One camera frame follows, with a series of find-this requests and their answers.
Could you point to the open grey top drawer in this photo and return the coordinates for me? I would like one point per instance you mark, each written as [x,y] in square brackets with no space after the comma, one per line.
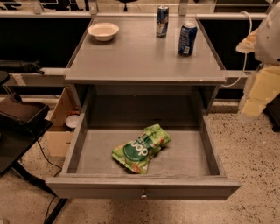
[187,168]

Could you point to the black tray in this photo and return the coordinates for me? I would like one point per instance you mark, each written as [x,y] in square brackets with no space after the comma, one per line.
[15,111]

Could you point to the drawer knob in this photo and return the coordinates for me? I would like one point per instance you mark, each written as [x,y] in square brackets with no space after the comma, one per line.
[144,195]

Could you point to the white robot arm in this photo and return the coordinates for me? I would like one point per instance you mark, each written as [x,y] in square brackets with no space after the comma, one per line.
[264,42]

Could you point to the dark blue soda can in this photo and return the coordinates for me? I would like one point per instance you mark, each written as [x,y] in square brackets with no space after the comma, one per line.
[187,38]

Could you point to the cardboard box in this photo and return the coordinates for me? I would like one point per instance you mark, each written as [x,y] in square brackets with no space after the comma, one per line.
[59,136]

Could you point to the green rice chip bag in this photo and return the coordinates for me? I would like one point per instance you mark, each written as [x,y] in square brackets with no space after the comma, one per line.
[135,155]

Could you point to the silver blue energy drink can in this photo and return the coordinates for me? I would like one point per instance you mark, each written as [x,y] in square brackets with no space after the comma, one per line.
[162,20]

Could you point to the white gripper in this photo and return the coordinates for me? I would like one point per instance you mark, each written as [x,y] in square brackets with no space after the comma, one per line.
[269,44]

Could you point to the grey cabinet counter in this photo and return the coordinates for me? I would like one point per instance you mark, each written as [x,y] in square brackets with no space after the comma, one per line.
[137,55]

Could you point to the black side table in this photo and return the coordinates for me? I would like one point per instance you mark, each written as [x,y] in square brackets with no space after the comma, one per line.
[16,140]

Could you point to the white bowl in box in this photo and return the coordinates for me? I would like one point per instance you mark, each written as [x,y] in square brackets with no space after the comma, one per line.
[71,121]

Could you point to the white bowl on counter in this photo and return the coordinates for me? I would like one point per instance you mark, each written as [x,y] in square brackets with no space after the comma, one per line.
[103,31]

